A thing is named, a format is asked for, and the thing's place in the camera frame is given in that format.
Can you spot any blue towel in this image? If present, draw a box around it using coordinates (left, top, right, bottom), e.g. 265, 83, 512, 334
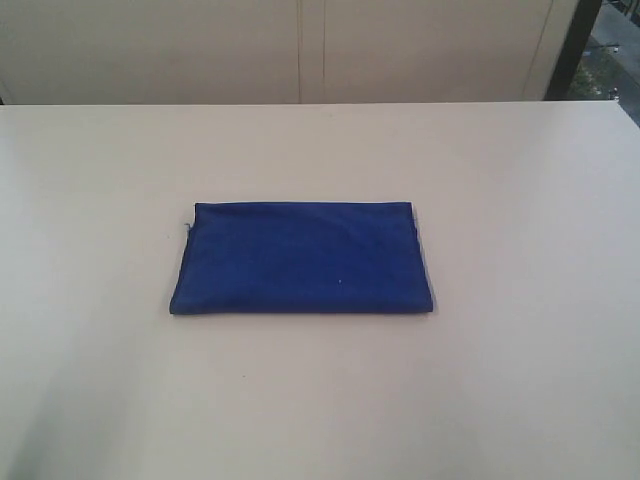
169, 202, 434, 315

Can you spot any dark window frame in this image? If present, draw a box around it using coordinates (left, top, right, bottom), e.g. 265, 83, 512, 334
544, 0, 602, 101

